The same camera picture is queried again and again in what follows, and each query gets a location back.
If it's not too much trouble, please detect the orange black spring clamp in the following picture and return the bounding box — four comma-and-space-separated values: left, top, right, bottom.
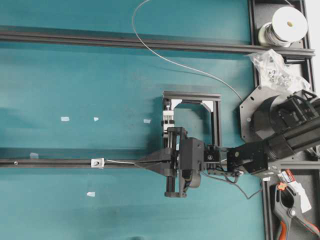
271, 182, 320, 240

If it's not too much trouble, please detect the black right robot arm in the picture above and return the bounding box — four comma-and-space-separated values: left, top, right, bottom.
135, 86, 320, 198

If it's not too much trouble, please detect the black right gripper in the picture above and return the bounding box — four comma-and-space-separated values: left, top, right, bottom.
134, 127, 188, 198

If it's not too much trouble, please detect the black wrist camera box right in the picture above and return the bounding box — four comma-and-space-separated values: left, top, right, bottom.
178, 137, 205, 192

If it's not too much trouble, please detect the silver metal corner fitting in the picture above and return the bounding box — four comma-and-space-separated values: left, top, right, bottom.
90, 158, 105, 169

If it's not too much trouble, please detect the black table frame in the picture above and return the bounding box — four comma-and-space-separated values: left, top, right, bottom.
247, 0, 320, 240

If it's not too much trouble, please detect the clear plastic bag of hardware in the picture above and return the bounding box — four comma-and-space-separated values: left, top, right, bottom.
247, 49, 311, 94

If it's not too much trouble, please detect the long black extrusion rail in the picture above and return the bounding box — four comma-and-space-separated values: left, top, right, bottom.
0, 158, 138, 169
0, 24, 316, 58

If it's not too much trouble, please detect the long black extrusion rail far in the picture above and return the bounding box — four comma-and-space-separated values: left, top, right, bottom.
0, 24, 316, 58

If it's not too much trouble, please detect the grey wire spool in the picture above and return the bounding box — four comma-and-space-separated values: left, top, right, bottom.
257, 6, 309, 48

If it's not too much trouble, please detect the thin grey wire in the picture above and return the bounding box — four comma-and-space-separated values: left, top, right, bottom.
104, 0, 244, 166

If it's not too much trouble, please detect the small black extrusion frame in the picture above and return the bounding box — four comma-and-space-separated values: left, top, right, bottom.
162, 91, 222, 147

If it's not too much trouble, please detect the long black extrusion rail near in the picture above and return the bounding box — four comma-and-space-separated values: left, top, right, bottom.
0, 158, 138, 169

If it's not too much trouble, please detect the white black clamp fixture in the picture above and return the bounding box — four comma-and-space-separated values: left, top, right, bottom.
161, 98, 175, 139

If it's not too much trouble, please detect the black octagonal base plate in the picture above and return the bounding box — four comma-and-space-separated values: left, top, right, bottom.
239, 85, 281, 143

